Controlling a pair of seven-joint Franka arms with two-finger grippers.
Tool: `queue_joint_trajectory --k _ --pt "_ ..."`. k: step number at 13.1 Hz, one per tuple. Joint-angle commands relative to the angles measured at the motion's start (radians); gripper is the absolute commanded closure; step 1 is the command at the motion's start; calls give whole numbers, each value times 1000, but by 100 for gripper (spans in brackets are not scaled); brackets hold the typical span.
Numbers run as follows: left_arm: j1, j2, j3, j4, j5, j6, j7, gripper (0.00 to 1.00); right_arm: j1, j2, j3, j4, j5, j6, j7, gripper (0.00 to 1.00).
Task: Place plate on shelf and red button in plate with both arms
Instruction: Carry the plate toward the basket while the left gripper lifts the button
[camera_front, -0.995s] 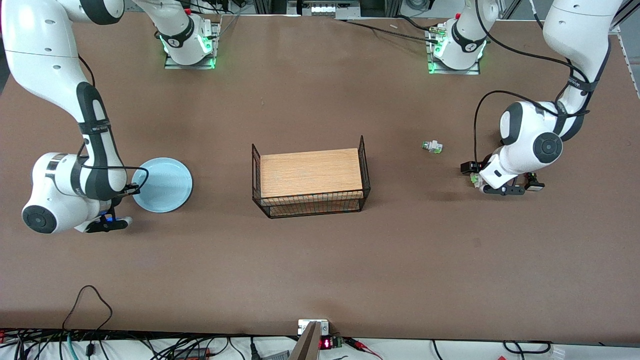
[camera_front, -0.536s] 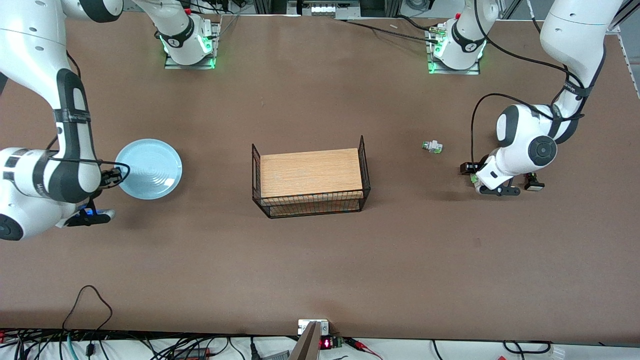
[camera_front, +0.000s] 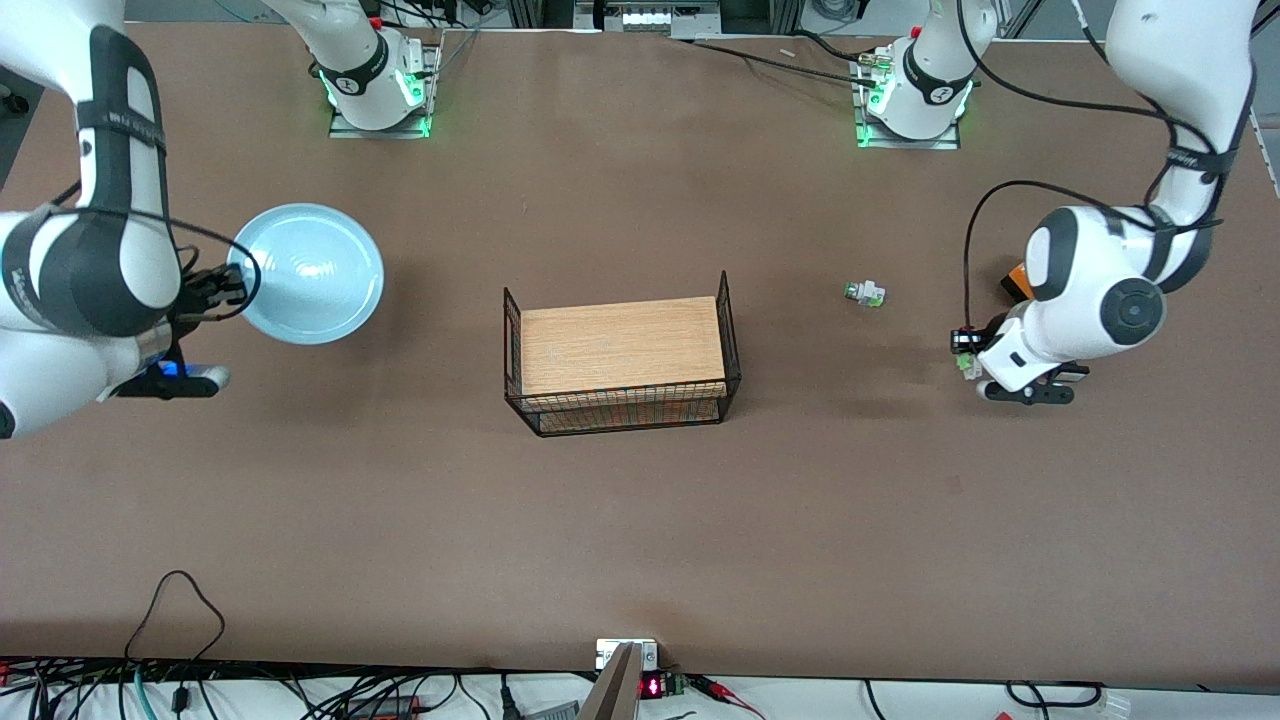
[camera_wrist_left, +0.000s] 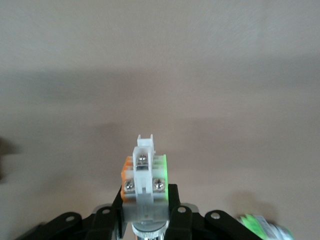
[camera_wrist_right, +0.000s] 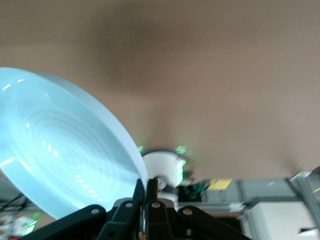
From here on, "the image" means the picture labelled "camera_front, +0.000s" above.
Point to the red digit display module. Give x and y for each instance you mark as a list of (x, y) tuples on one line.
[(655, 686)]

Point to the orange button enclosure box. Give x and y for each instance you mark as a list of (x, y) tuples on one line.
[(1018, 280)]

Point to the light blue round plate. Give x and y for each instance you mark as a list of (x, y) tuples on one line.
[(312, 275)]

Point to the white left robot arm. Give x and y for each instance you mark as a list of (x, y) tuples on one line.
[(1090, 290)]

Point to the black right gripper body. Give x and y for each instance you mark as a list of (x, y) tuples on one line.
[(203, 292)]

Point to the aluminium frame with white unit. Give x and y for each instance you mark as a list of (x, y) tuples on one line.
[(650, 18)]

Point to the red push button switch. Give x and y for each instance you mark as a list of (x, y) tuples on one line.
[(968, 366)]

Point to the green push button switch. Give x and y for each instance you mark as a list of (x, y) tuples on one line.
[(866, 293)]

